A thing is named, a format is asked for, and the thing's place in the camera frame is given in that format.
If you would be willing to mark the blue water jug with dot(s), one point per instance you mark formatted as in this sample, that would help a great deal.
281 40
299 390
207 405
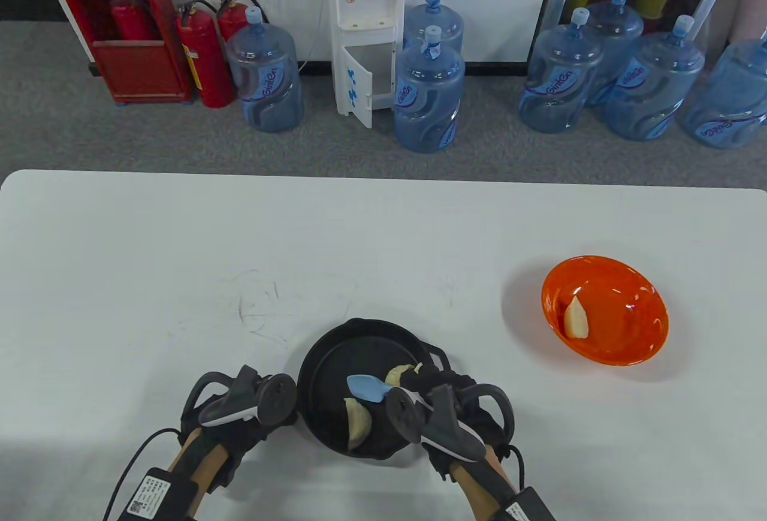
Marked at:
449 23
731 95
620 23
428 101
266 83
653 89
560 83

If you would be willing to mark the black grey hand controller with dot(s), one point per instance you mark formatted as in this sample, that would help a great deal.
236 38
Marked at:
278 401
401 416

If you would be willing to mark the short red fire extinguisher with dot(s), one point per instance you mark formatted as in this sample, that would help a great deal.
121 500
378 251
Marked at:
230 23

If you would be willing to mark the white water dispenser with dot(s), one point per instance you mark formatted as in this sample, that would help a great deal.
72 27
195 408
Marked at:
365 5

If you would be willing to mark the red fire extinguisher cabinet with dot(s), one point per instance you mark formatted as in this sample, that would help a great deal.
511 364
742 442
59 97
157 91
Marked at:
141 71

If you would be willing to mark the person's right forearm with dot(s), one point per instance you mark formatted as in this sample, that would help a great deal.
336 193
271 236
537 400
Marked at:
479 488

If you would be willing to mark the blue dessert shovel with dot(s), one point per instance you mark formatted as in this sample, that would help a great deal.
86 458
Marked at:
367 388

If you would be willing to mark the red extinguisher inside cabinet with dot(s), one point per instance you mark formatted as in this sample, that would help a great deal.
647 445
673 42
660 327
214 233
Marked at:
133 23

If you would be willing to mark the tall red fire extinguisher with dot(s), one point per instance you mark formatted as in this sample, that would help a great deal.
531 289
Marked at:
207 65

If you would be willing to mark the black grey right hand controller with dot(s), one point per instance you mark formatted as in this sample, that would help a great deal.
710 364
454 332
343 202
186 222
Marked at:
401 416

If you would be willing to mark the black wrist sensor box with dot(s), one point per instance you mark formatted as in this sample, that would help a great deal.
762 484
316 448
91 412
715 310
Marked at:
159 497
527 509

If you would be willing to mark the black frying pan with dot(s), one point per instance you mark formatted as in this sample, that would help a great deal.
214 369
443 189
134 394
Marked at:
329 365

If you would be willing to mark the black left wrist sensor box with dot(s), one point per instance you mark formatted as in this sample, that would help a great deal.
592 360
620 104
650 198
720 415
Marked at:
159 497

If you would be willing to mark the person's right hand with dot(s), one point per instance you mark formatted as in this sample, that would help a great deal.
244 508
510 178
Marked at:
434 378

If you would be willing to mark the black grey left hand controller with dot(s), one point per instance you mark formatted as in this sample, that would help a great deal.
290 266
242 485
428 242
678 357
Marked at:
278 401

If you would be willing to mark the black right wrist sensor box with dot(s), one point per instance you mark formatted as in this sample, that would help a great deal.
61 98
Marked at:
527 509

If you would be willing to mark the person's left hand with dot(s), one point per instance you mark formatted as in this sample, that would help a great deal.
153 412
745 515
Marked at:
242 443

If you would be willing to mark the orange plastic bowl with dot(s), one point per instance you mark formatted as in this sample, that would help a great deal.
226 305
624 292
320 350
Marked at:
623 305

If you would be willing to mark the person's left forearm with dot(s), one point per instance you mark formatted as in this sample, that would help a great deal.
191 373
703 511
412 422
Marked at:
201 461

